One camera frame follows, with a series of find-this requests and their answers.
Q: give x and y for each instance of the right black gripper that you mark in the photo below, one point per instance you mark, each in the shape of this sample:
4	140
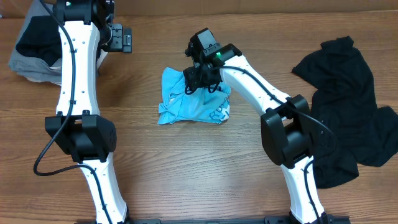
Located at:
193	82

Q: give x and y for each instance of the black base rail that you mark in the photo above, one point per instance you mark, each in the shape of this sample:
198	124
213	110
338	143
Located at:
328	219

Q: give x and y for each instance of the folded grey garment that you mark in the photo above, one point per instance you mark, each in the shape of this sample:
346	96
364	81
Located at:
34	69

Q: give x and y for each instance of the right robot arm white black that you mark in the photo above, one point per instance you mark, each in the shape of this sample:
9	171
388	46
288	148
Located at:
287	133

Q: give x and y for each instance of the light blue printed t-shirt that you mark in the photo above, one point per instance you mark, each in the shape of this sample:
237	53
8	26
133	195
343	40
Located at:
200	106

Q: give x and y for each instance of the black garment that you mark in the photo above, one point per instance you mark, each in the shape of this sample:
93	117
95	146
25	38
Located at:
360	132

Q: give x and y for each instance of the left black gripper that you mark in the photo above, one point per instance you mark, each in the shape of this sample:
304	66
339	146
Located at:
118	45

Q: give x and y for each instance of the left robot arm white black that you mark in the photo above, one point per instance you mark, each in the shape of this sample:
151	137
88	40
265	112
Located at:
87	33

